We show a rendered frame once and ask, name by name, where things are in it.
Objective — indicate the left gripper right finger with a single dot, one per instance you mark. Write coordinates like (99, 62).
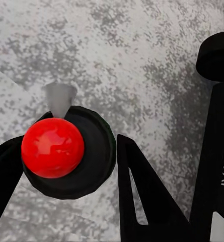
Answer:
(166, 221)

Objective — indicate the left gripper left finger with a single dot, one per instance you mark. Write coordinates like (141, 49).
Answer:
(11, 169)

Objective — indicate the insectifuge atomizer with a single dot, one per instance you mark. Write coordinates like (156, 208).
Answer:
(71, 150)

